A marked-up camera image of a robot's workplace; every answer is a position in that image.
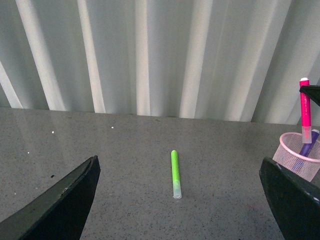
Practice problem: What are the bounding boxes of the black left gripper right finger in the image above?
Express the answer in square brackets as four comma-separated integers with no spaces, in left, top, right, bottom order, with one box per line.
[299,85,320,106]

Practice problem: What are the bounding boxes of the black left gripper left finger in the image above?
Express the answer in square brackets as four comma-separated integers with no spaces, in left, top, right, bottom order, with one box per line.
[0,155,101,240]

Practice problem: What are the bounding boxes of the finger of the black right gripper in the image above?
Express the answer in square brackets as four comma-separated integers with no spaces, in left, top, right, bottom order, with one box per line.
[259,157,320,240]

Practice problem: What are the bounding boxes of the pink highlighter pen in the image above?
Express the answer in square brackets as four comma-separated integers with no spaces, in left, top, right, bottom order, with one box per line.
[300,92,312,144]

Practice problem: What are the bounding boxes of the purple highlighter pen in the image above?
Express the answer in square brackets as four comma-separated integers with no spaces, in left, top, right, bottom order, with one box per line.
[292,129,320,172]

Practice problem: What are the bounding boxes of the pink mesh cup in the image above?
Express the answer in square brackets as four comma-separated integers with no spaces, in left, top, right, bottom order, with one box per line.
[272,132,320,182]

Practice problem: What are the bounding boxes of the white pleated curtain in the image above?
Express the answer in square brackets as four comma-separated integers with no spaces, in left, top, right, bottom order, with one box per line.
[0,0,320,125]

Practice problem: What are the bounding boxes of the green highlighter pen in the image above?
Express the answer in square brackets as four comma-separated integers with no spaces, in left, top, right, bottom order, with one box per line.
[171,150,182,199]

